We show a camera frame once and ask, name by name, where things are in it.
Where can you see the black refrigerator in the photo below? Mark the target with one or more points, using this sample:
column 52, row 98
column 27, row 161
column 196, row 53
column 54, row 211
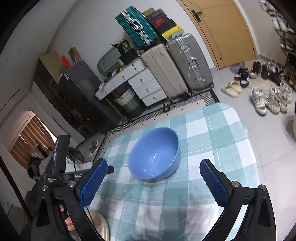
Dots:
column 78, row 86

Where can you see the white bin with black bag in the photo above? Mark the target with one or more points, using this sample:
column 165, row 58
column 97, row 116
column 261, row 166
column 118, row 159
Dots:
column 289, row 126

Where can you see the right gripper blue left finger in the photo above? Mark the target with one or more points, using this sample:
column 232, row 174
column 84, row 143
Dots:
column 84, row 184

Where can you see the stack of shoe boxes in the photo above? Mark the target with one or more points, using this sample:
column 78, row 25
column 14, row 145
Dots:
column 165, row 27

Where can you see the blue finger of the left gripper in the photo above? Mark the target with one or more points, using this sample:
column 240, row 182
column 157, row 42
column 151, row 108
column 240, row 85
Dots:
column 110, row 169

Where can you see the wooden shoe rack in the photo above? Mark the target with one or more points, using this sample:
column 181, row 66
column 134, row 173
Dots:
column 286, row 72

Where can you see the teal hard suitcase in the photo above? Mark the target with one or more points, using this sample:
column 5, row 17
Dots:
column 137, row 27

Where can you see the teal checked tablecloth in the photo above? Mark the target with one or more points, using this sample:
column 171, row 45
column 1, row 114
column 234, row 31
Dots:
column 180, row 207

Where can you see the white drawer desk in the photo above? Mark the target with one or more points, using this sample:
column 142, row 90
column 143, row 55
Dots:
column 140, row 78

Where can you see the woven laundry basket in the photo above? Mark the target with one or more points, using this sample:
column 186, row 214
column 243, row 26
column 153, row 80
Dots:
column 129, row 102

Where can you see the cream plate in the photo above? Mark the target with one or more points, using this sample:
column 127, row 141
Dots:
column 100, row 223

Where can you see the beige hard suitcase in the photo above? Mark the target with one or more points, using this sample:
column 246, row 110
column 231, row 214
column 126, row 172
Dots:
column 161, row 65

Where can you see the person's left hand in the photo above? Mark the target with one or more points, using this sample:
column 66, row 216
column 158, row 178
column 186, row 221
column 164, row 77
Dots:
column 68, row 221

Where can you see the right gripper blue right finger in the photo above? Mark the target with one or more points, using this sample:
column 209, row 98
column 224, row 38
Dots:
column 217, row 182

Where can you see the silver hard suitcase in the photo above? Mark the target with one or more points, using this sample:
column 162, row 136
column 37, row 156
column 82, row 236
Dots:
column 191, row 62

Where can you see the blue bowl front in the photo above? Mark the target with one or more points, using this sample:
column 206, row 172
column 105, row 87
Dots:
column 156, row 155

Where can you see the wooden door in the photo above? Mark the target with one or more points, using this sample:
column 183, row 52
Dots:
column 223, row 29

